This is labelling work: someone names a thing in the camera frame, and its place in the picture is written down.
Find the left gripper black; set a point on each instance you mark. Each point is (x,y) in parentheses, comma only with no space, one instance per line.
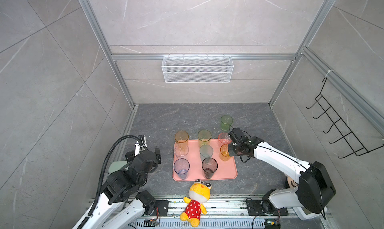
(158,158)

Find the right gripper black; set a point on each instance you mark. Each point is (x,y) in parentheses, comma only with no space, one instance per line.
(230,150)

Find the pink glass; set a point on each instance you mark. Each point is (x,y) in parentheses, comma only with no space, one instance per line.
(224,139)

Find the short amber glass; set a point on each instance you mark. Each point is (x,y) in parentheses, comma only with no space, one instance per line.
(224,153)

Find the small green glass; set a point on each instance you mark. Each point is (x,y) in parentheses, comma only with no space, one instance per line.
(226,122)

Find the teal frosted cup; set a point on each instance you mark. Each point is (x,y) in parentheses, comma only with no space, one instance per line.
(206,151)

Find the blue tall glass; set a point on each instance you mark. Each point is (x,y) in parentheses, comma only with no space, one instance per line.
(181,168)

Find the clear glass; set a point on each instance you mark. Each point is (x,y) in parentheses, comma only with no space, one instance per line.
(181,150)

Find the tall green glass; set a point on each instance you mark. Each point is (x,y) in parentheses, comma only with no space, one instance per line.
(204,137)

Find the dark grey glass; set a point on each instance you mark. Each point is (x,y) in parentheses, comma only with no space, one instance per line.
(209,166)

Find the tall amber glass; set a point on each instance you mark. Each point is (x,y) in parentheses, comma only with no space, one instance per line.
(181,137)

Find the pink plastic tray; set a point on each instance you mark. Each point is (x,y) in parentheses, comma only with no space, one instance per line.
(193,166)

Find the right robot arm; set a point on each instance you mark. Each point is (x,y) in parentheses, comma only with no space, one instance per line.
(314,188)

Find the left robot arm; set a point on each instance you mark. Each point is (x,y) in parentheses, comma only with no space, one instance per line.
(119,202)

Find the green sponge box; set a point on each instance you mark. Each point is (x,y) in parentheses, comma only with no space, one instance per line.
(114,166)

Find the yellow plush toy red dress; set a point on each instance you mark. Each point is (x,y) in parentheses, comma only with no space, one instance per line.
(199,193)

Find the small plush doll striped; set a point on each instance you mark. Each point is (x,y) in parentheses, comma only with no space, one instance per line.
(290,183)

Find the white digital scale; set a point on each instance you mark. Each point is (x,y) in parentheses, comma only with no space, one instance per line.
(304,214)

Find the white wire mesh basket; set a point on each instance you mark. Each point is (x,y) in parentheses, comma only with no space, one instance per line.
(197,69)

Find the black wire hook rack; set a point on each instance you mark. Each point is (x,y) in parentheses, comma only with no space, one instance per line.
(338,124)

